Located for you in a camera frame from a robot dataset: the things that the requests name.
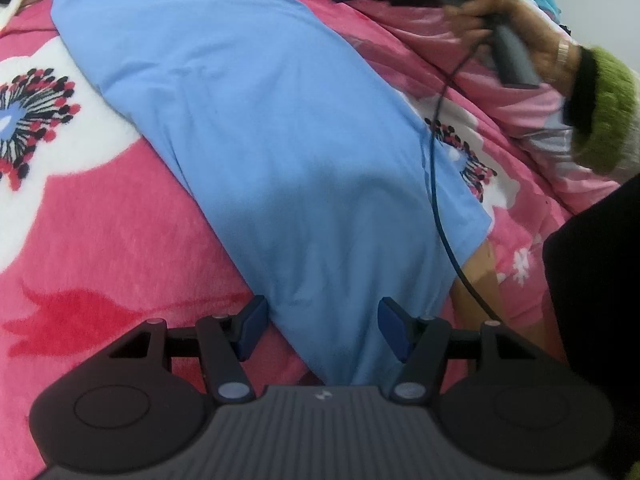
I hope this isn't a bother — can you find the light blue t-shirt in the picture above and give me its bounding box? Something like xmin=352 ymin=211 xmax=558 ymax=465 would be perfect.
xmin=51 ymin=0 xmax=490 ymax=387

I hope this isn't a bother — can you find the green fuzzy sleeve forearm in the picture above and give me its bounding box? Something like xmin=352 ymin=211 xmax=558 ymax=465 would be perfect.
xmin=564 ymin=48 xmax=639 ymax=184

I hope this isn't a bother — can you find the operator left hand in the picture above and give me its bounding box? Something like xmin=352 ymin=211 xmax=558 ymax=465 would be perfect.
xmin=450 ymin=240 xmax=566 ymax=363

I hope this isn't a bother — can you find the operator right hand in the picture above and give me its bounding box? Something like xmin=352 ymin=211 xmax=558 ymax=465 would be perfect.
xmin=444 ymin=0 xmax=582 ymax=98

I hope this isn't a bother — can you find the pink grey quilt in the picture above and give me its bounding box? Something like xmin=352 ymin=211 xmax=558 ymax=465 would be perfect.
xmin=349 ymin=0 xmax=618 ymax=214

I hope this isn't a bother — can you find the pink floral bed blanket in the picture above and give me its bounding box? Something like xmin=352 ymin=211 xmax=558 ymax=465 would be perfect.
xmin=0 ymin=0 xmax=622 ymax=480

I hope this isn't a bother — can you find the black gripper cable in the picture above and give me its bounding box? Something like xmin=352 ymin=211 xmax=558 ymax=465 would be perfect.
xmin=426 ymin=44 xmax=504 ymax=323

